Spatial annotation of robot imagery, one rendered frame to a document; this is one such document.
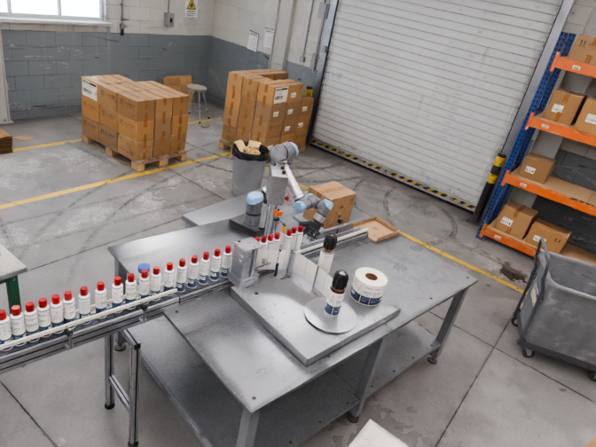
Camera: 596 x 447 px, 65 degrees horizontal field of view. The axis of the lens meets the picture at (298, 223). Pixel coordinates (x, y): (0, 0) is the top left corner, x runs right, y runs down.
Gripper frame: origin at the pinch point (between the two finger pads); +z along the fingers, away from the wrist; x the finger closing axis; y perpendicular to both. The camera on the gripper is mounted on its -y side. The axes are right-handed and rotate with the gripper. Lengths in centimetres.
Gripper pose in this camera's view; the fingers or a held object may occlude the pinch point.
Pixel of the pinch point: (300, 244)
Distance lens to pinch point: 321.3
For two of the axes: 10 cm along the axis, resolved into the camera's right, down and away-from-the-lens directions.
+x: 5.4, 2.6, 8.0
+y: 6.6, 4.6, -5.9
